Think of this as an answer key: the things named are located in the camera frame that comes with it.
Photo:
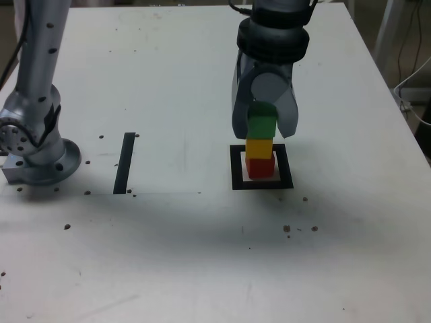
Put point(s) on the grey metal frame leg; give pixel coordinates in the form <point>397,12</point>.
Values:
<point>390,20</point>

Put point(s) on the red cube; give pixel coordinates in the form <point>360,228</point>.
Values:
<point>259,168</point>

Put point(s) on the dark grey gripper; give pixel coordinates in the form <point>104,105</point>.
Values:
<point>276,69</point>

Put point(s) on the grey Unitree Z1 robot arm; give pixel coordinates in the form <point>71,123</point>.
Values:
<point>40,50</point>

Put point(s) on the black tape square outline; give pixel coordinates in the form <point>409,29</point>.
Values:
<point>235,168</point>

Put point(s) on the black tape strip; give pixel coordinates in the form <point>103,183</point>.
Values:
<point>124,161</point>

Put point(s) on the green cube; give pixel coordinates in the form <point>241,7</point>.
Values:
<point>262,126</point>

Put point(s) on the yellow cube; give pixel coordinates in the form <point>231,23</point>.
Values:
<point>258,148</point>

